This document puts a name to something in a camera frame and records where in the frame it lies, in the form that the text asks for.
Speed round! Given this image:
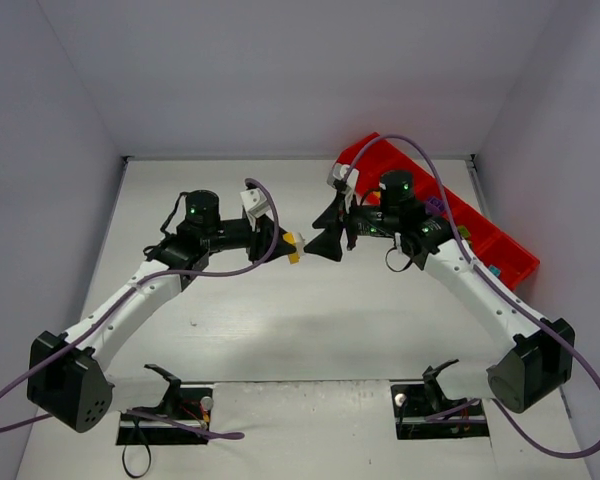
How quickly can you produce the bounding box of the purple yellow white lego stack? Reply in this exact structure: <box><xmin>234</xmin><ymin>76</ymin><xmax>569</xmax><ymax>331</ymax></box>
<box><xmin>283</xmin><ymin>232</ymin><xmax>305</xmax><ymax>264</ymax></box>

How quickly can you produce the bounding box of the small green lego brick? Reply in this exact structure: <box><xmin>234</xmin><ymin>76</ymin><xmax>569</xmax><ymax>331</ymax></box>
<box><xmin>458</xmin><ymin>225</ymin><xmax>471</xmax><ymax>241</ymax></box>

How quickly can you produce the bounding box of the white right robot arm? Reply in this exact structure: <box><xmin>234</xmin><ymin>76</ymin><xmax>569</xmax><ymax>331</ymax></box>
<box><xmin>304</xmin><ymin>164</ymin><xmax>575</xmax><ymax>413</ymax></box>

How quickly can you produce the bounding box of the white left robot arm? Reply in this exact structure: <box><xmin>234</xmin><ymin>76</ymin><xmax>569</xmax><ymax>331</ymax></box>
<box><xmin>26</xmin><ymin>180</ymin><xmax>295</xmax><ymax>433</ymax></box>

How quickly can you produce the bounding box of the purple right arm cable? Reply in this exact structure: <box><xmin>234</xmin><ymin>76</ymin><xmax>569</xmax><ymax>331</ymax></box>
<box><xmin>347</xmin><ymin>133</ymin><xmax>600</xmax><ymax>459</ymax></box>

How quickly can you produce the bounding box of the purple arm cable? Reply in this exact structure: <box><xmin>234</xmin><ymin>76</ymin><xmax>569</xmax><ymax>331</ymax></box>
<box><xmin>0</xmin><ymin>177</ymin><xmax>281</xmax><ymax>441</ymax></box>
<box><xmin>347</xmin><ymin>133</ymin><xmax>600</xmax><ymax>459</ymax></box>

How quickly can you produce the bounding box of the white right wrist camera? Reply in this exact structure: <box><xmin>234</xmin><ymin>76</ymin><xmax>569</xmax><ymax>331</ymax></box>
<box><xmin>327</xmin><ymin>163</ymin><xmax>359</xmax><ymax>212</ymax></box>

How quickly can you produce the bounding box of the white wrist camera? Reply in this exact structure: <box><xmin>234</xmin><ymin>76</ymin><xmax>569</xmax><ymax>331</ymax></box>
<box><xmin>327</xmin><ymin>163</ymin><xmax>359</xmax><ymax>212</ymax></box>
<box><xmin>240</xmin><ymin>188</ymin><xmax>271</xmax><ymax>231</ymax></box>

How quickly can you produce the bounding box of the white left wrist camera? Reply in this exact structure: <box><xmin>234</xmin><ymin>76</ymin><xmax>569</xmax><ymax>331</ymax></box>
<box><xmin>240</xmin><ymin>188</ymin><xmax>271</xmax><ymax>231</ymax></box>

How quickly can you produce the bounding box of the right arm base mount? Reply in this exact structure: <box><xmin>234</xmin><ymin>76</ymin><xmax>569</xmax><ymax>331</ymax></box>
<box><xmin>390</xmin><ymin>359</ymin><xmax>490</xmax><ymax>441</ymax></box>

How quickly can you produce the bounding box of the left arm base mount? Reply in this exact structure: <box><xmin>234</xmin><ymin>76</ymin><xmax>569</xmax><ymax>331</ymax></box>
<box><xmin>116</xmin><ymin>364</ymin><xmax>214</xmax><ymax>446</ymax></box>

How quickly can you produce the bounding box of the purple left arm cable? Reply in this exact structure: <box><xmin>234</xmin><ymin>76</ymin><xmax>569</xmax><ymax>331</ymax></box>
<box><xmin>0</xmin><ymin>177</ymin><xmax>281</xmax><ymax>441</ymax></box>

